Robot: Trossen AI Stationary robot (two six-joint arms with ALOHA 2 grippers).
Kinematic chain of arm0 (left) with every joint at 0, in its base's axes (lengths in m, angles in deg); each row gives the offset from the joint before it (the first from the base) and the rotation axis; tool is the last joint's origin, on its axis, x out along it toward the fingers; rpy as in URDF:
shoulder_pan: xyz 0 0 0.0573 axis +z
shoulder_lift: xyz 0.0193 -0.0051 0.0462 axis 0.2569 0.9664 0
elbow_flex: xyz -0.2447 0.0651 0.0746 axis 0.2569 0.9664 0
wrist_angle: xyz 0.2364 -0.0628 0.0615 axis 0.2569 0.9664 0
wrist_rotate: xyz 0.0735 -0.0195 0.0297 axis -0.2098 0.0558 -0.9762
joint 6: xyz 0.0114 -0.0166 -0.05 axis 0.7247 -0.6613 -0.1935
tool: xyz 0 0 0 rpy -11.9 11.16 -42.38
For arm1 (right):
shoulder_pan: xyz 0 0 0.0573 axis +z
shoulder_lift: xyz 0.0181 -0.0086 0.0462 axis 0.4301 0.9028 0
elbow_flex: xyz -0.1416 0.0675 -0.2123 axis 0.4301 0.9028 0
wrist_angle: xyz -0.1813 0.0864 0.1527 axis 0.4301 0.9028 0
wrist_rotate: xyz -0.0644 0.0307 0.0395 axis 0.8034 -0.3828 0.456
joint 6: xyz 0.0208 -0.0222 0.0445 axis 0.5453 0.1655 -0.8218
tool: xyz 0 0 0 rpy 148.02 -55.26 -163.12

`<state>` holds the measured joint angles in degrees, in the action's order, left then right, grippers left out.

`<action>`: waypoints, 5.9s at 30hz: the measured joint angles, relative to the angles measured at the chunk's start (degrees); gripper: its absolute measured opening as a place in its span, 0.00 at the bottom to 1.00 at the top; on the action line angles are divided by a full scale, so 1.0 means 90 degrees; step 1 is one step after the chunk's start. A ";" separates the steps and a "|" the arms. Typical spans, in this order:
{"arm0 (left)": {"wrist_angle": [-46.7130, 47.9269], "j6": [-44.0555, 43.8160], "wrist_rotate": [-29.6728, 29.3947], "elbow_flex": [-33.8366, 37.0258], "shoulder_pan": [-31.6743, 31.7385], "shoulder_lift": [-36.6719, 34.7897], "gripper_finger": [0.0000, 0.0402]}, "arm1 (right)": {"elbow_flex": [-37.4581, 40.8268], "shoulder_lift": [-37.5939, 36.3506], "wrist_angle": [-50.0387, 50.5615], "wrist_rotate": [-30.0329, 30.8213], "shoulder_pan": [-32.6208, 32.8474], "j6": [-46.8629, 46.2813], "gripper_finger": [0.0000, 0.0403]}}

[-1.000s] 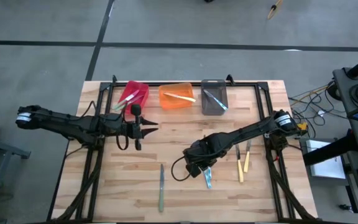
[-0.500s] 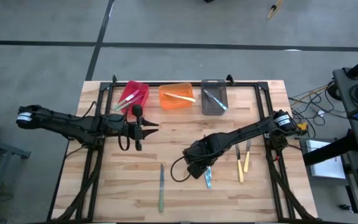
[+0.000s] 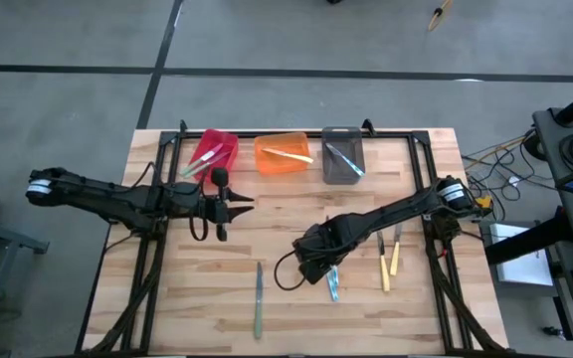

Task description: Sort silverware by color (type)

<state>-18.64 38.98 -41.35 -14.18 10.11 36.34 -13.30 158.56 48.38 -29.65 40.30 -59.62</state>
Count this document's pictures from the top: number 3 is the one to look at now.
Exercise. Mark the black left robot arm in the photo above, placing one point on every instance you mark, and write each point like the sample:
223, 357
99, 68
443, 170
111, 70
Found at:
97, 196

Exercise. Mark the black aluminium table frame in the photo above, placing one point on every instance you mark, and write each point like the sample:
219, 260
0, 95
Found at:
291, 134

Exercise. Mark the yellow plug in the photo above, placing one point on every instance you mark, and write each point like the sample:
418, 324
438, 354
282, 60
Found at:
483, 202

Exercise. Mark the dark grey side table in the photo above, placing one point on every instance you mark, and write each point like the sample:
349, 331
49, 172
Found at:
547, 149

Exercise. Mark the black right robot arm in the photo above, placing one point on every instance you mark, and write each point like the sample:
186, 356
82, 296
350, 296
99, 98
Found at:
391, 216

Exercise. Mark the red plastic bin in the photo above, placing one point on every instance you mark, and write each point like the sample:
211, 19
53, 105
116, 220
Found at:
207, 136

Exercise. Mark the black left gantry upright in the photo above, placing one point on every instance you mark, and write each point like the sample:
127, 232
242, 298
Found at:
122, 318

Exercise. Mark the small black floor item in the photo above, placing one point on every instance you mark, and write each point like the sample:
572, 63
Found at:
552, 332

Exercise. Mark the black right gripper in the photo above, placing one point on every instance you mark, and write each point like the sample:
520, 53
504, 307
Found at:
319, 243

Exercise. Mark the black crossbar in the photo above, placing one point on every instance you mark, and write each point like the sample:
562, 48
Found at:
530, 237

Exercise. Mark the white box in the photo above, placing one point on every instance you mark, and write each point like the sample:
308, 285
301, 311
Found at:
525, 263

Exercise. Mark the grey plastic bin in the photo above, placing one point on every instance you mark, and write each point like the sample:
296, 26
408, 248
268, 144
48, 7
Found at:
341, 176

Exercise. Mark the orange plastic bin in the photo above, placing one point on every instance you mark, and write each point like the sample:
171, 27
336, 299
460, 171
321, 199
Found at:
281, 168

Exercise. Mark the black right gantry upright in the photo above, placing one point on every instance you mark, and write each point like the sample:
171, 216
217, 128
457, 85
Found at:
470, 328

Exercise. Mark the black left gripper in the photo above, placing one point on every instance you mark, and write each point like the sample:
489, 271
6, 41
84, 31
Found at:
212, 206

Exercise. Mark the grey bench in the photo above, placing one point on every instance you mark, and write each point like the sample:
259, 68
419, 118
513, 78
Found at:
13, 237

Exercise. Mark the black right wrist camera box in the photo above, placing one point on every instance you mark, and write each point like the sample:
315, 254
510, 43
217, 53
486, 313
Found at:
314, 272

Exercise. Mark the black gantry upright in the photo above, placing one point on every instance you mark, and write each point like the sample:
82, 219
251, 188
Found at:
470, 328
122, 318

